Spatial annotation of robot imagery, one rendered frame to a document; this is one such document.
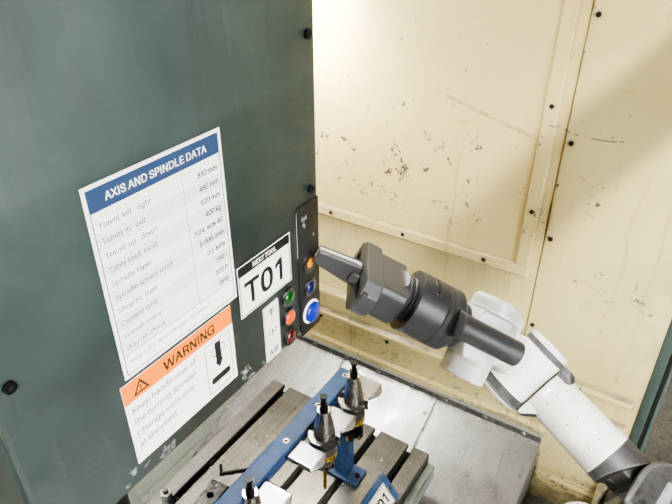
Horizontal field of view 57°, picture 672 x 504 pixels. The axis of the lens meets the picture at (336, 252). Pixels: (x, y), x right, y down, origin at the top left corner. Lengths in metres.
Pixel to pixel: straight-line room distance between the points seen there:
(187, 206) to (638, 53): 0.93
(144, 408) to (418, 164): 1.02
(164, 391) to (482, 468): 1.26
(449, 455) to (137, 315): 1.33
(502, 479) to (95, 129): 1.49
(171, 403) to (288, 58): 0.38
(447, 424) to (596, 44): 1.08
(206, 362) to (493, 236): 0.95
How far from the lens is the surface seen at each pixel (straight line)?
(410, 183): 1.55
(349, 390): 1.30
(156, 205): 0.58
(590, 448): 1.13
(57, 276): 0.53
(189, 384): 0.71
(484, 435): 1.84
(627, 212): 1.41
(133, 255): 0.58
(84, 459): 0.64
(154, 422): 0.69
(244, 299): 0.72
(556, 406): 1.12
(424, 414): 1.87
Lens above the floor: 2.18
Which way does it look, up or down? 32 degrees down
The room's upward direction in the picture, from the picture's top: straight up
